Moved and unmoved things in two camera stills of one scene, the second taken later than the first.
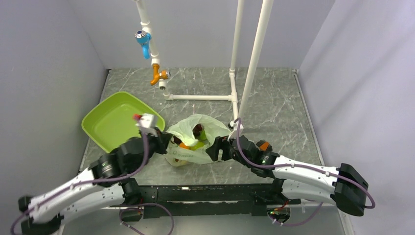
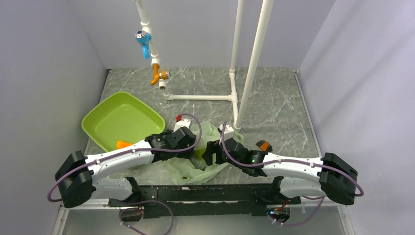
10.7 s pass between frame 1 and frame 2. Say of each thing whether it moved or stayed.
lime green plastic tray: stayed
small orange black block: stayed
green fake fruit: moved
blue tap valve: stayed
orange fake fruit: moved
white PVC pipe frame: stayed
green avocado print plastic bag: moved
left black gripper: moved
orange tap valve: stayed
